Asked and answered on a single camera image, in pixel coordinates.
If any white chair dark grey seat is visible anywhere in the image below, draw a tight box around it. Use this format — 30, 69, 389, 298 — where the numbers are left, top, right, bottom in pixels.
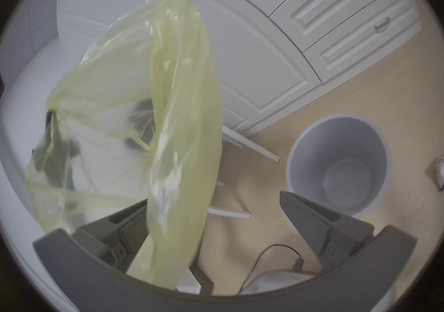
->
125, 99, 280, 295

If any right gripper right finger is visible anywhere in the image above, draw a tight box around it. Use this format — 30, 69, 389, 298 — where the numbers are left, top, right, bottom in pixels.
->
280, 191, 375, 271

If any white wardrobe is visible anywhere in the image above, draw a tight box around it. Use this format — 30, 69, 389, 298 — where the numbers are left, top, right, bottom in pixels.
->
57, 0, 422, 136

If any yellow plastic bag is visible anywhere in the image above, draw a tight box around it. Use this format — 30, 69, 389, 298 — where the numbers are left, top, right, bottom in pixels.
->
26, 0, 223, 287

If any white paper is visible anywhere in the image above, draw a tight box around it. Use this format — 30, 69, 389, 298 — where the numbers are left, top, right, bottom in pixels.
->
435, 155, 444, 193

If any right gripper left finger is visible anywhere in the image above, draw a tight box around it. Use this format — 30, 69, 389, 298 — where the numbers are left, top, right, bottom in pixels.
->
74, 200, 150, 268

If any white trash bin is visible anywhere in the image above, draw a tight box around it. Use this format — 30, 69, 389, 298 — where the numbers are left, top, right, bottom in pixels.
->
286, 114, 393, 219

